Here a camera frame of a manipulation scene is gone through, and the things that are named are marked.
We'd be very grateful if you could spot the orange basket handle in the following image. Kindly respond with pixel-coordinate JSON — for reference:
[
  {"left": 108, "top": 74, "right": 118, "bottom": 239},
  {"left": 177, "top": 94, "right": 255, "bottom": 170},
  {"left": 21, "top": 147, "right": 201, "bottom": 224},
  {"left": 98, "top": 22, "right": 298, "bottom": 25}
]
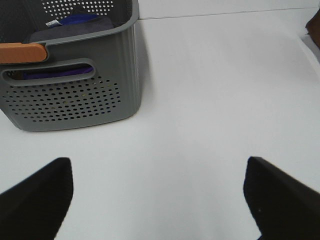
[{"left": 0, "top": 42, "right": 48, "bottom": 64}]

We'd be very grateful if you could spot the brown folded towel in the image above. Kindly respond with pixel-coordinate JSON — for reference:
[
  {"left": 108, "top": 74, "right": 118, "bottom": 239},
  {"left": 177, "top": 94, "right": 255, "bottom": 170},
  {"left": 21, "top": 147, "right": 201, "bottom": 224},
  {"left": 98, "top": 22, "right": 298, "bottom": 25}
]
[{"left": 305, "top": 9, "right": 320, "bottom": 48}]

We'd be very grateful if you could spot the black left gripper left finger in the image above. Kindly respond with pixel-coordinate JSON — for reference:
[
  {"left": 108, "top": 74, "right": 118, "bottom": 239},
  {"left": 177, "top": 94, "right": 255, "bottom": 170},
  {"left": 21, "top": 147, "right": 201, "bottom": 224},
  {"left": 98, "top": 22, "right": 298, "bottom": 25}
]
[{"left": 0, "top": 157, "right": 74, "bottom": 240}]

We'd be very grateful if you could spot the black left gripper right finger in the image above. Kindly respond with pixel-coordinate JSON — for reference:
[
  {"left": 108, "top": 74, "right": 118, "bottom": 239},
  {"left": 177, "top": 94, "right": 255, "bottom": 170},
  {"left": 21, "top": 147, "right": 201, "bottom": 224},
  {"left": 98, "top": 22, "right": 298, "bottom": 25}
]
[{"left": 243, "top": 156, "right": 320, "bottom": 240}]

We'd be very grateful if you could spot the grey perforated plastic basket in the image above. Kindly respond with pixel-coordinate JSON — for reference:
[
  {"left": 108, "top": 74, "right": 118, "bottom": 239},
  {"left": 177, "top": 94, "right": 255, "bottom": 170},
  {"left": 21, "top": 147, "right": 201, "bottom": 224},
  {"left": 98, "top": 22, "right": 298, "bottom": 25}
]
[{"left": 0, "top": 0, "right": 141, "bottom": 132}]

